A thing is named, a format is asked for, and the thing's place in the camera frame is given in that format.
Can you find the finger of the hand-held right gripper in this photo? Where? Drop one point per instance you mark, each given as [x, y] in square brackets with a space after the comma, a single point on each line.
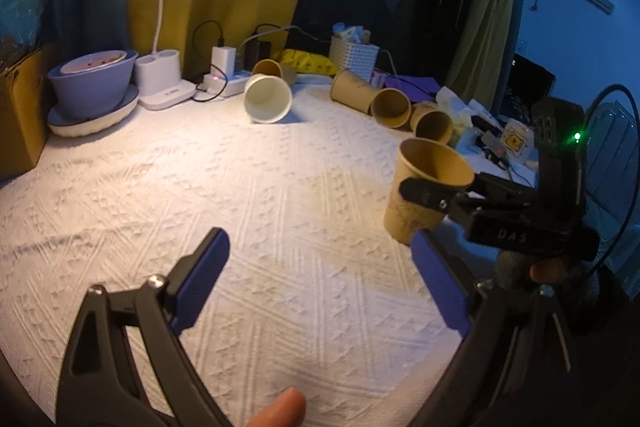
[432, 196]
[505, 189]

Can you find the green plastic bag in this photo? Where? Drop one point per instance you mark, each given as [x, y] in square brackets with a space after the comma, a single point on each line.
[20, 7]

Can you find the white crumpled tissue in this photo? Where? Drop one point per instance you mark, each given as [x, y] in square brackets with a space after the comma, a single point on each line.
[457, 107]

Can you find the yellow bag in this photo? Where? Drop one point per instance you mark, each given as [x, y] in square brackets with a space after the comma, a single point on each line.
[306, 61]

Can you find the white charger plug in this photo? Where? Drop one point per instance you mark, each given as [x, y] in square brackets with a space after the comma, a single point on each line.
[223, 57]

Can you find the white desk lamp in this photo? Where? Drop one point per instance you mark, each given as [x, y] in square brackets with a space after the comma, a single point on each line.
[165, 79]

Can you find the white paper cup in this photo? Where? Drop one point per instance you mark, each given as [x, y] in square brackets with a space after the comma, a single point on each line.
[267, 99]

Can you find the person's right hand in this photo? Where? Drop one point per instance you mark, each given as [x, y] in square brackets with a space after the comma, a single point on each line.
[547, 270]

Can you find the white textured bedspread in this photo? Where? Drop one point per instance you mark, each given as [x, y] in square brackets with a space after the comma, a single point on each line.
[250, 217]

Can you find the white woven basket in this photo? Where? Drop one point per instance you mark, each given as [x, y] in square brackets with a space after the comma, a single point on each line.
[351, 54]

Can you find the white inner bowl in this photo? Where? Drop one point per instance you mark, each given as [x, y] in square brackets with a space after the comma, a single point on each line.
[92, 61]

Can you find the white scalloped plate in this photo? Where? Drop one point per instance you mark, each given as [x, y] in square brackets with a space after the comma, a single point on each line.
[100, 122]

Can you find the yellow curtain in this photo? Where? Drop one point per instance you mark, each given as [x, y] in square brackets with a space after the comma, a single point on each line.
[482, 7]

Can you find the person's left hand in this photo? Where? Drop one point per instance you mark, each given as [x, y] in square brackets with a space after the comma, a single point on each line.
[277, 411]

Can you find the purple cloth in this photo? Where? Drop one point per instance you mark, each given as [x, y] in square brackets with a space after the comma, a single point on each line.
[415, 86]

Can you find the small bear print box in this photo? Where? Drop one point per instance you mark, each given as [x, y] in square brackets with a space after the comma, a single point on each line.
[515, 143]

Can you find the brown paper cup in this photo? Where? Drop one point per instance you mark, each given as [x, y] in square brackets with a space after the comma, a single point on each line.
[431, 123]
[425, 169]
[391, 107]
[272, 68]
[350, 89]

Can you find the white power strip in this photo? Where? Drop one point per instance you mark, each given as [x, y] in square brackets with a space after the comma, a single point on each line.
[227, 83]

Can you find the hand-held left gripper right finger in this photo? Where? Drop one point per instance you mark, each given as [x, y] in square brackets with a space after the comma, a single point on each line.
[442, 284]

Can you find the black power adapter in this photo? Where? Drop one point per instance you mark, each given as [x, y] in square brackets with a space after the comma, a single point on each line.
[257, 52]

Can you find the cardboard box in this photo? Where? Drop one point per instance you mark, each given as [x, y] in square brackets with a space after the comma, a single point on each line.
[20, 117]

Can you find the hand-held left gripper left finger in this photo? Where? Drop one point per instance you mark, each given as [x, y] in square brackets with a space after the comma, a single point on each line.
[202, 274]

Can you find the purple bowl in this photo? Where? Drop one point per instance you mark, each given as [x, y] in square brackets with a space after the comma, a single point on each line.
[95, 87]

